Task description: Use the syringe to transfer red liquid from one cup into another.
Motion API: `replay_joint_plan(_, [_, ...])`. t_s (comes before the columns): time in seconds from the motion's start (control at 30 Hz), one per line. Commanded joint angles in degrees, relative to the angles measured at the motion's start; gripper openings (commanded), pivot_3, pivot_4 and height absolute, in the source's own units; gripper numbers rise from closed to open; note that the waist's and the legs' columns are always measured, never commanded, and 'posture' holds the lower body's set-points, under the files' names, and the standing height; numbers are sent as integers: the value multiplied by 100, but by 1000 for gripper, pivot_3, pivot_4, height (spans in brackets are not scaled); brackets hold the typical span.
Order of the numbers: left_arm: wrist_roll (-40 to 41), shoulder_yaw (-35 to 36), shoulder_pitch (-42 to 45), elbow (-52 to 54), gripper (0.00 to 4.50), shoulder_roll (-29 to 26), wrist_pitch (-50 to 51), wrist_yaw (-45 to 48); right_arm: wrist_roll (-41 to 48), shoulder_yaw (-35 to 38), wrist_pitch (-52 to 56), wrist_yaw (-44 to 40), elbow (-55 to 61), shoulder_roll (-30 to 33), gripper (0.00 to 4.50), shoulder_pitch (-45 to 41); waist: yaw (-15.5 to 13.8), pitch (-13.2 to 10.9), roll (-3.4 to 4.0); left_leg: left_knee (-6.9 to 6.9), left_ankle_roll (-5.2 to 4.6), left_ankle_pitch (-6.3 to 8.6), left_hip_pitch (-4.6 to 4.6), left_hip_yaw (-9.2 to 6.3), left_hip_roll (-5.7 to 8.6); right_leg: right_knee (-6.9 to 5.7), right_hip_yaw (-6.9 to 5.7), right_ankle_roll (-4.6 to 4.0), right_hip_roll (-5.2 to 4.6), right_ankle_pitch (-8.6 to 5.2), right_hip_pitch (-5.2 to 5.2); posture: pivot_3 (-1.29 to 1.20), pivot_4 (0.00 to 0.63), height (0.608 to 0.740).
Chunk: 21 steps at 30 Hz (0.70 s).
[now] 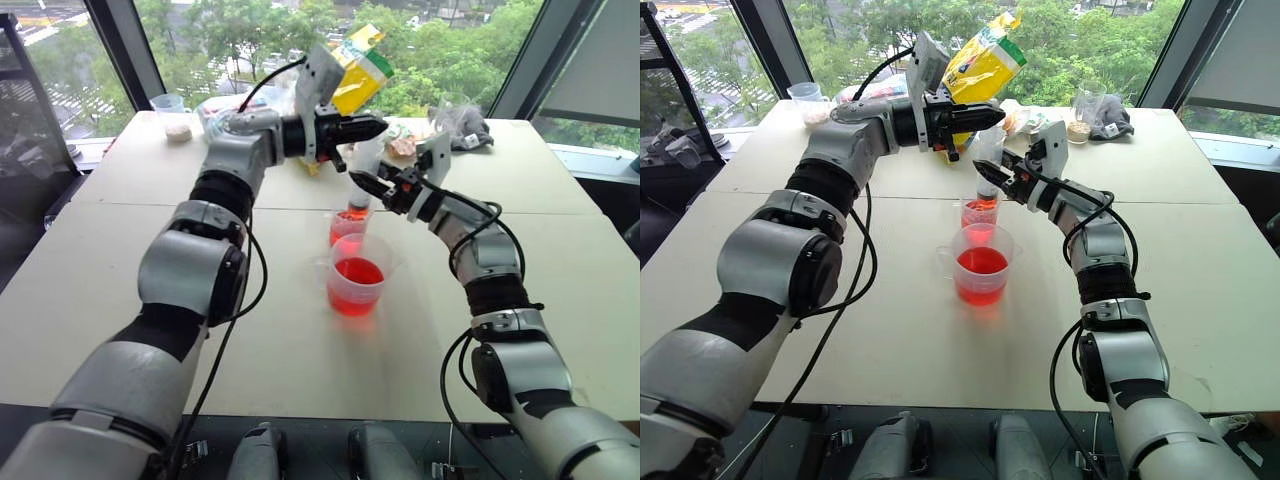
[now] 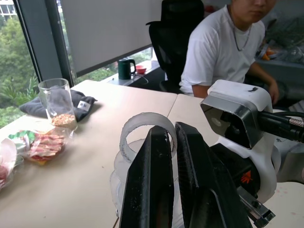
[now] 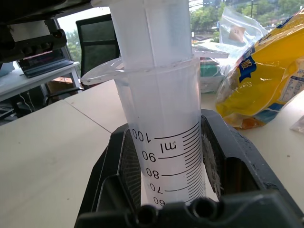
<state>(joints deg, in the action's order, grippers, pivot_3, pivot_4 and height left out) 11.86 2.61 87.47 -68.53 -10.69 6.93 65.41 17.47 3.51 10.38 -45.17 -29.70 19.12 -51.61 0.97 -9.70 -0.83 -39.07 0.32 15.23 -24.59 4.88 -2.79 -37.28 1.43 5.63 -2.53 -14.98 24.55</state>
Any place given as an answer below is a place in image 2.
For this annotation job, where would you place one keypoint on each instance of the person in white t-shirt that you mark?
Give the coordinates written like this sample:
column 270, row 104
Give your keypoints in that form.
column 218, row 50

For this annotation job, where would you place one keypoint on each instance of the clear bag of red snacks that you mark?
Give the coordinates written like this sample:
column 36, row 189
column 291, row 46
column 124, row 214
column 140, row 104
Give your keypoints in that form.
column 46, row 147

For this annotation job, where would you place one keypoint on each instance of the clear bag with white-red wrappers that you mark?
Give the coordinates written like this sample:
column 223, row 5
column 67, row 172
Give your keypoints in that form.
column 6, row 164

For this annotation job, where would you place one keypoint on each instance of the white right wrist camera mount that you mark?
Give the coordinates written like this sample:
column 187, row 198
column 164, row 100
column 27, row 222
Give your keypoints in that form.
column 240, row 102

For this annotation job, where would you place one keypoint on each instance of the clear glass mug with seeds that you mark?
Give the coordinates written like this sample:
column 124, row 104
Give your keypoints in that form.
column 57, row 104

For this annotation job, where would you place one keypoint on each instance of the black office chair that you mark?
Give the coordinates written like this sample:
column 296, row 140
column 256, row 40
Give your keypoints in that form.
column 171, row 42

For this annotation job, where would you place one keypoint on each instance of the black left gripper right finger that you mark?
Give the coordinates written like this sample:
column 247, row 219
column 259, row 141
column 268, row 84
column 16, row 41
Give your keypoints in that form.
column 202, row 185

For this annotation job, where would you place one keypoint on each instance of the dark grey folded cloth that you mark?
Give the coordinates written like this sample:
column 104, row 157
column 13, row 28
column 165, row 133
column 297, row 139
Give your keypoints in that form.
column 83, row 104

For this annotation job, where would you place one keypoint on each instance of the person's left hand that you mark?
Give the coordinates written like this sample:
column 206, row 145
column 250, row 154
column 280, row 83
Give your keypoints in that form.
column 273, row 92

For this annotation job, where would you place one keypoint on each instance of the small red bowl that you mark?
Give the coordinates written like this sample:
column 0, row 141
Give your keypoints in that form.
column 141, row 69

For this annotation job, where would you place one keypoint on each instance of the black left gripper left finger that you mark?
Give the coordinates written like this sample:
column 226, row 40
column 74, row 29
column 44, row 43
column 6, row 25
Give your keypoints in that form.
column 147, row 185

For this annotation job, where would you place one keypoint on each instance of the dark green electric kettle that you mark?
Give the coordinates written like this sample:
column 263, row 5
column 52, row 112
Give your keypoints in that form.
column 125, row 69

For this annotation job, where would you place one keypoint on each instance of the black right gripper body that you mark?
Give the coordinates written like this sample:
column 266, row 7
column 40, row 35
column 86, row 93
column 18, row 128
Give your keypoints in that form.
column 240, row 166

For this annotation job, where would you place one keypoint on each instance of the grey roller window blind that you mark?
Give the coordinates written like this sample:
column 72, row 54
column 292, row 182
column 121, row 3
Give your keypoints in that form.
column 107, row 31

